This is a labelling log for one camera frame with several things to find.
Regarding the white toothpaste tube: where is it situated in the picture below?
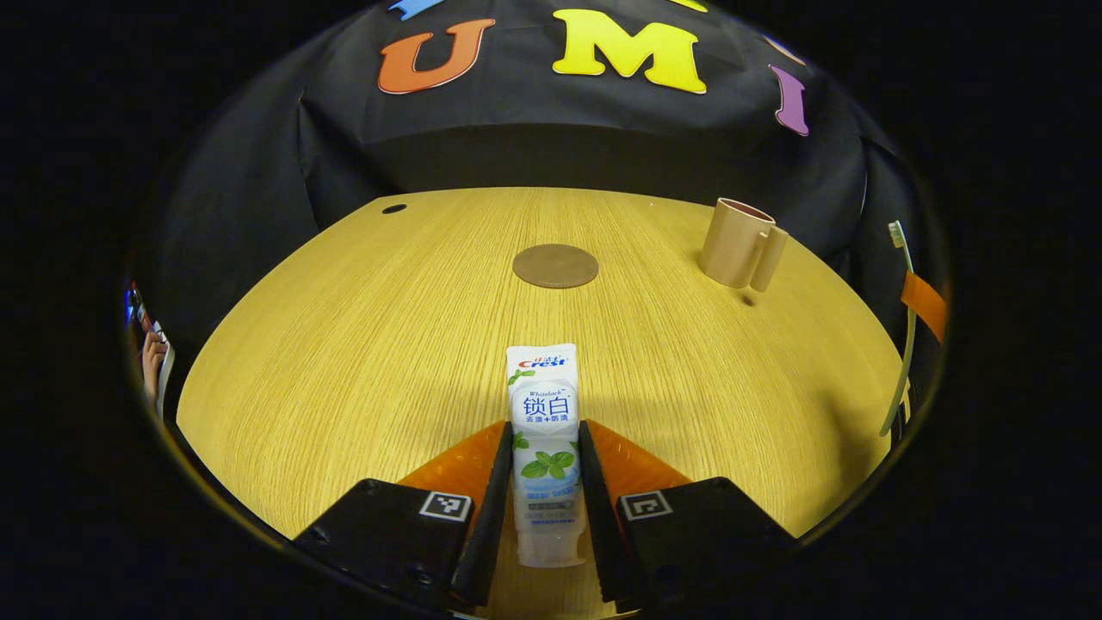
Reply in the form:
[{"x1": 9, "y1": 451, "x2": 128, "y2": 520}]
[{"x1": 505, "y1": 344, "x2": 588, "y2": 569}]

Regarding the beige cup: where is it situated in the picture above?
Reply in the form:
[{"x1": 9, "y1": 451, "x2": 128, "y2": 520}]
[{"x1": 698, "y1": 197, "x2": 789, "y2": 294}]

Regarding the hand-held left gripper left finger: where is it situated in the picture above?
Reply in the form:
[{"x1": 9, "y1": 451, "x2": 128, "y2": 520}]
[{"x1": 294, "y1": 419, "x2": 516, "y2": 611}]

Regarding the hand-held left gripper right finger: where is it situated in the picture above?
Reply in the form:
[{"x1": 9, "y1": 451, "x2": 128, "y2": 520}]
[{"x1": 577, "y1": 418, "x2": 798, "y2": 612}]

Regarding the black backdrop cloth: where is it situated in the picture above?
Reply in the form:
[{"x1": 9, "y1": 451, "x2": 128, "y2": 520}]
[{"x1": 129, "y1": 0, "x2": 948, "y2": 414}]

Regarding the round brown coaster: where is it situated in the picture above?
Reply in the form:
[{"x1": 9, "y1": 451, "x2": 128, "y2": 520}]
[{"x1": 512, "y1": 244, "x2": 600, "y2": 290}]

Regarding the white green toothbrush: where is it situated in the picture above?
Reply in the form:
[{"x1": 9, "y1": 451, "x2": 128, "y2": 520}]
[{"x1": 878, "y1": 220, "x2": 919, "y2": 438}]

